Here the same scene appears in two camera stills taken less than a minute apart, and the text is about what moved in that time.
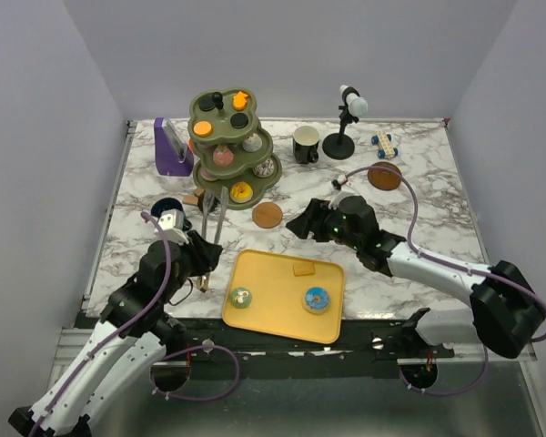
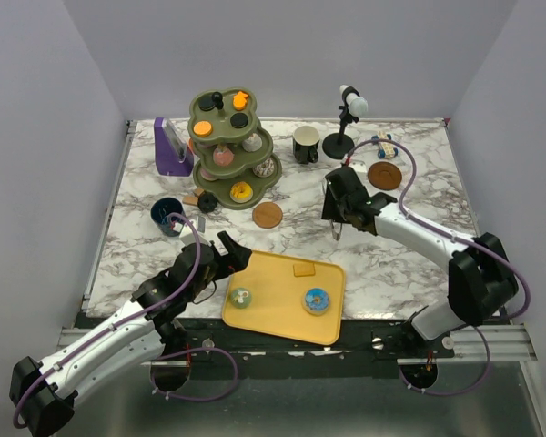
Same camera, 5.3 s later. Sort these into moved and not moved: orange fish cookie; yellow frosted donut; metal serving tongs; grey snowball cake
Moved: metal serving tongs
Not moved: orange fish cookie; grey snowball cake; yellow frosted donut
